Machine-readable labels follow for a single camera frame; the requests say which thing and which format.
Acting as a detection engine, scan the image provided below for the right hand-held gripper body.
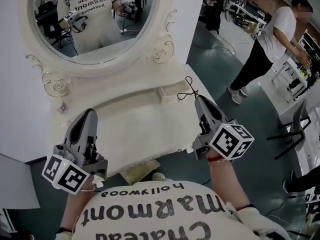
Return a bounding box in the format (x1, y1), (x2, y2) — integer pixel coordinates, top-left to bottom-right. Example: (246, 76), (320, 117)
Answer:
(192, 118), (255, 162)

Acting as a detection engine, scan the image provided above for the person's white perforated shoe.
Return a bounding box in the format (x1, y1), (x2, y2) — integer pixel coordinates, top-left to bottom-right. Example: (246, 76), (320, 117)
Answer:
(151, 172), (167, 182)

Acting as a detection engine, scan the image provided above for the white upholstered stool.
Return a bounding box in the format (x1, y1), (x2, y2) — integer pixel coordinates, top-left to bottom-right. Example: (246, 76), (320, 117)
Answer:
(119, 158), (161, 185)

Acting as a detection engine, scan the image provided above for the person's right forearm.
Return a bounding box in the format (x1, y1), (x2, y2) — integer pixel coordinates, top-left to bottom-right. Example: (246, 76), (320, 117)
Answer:
(207, 156), (251, 211)

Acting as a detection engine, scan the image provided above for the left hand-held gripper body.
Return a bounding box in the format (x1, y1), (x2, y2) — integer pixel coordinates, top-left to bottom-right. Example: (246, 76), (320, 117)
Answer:
(41, 135), (109, 196)

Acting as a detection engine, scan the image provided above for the oval white-framed mirror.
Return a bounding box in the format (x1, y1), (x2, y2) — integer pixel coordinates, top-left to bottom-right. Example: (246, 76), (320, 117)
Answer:
(19, 0), (179, 99)

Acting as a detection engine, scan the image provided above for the white vanity dressing table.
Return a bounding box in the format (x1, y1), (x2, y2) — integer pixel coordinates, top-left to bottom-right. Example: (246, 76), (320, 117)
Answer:
(44, 63), (217, 179)

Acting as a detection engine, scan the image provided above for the red bracelet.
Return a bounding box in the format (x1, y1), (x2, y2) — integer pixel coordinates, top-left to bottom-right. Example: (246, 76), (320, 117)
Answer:
(206, 155), (225, 164)

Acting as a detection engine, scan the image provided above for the thin black twig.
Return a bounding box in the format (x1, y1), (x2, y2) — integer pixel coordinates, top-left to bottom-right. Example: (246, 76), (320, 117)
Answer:
(177, 76), (201, 101)

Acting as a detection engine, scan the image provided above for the person's left forearm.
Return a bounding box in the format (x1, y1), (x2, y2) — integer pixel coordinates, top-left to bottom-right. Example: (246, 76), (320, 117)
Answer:
(59, 183), (97, 235)

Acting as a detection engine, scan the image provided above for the person's cream printed shirt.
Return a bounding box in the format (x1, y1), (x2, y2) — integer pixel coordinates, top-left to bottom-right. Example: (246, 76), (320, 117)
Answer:
(56, 180), (292, 240)

